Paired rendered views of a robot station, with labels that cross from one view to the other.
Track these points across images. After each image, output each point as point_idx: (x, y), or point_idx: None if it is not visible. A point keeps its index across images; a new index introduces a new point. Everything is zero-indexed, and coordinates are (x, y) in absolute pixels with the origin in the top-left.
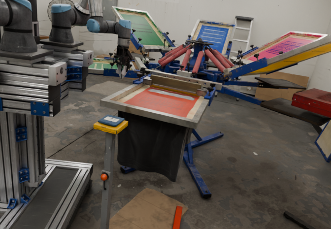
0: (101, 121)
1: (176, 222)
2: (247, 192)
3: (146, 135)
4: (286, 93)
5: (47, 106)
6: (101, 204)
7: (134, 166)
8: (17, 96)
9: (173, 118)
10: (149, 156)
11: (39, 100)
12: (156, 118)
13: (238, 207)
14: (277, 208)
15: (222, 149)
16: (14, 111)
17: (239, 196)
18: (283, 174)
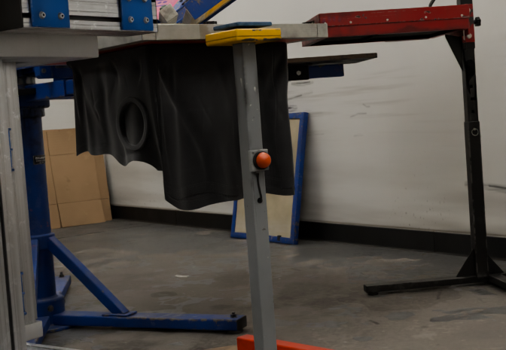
0: (244, 22)
1: (283, 343)
2: (277, 303)
3: (220, 102)
4: (66, 184)
5: (149, 3)
6: (257, 250)
7: (207, 199)
8: None
9: (290, 26)
10: (233, 157)
11: None
12: None
13: (301, 316)
14: (345, 295)
15: (117, 294)
16: (89, 27)
17: (278, 310)
18: (275, 273)
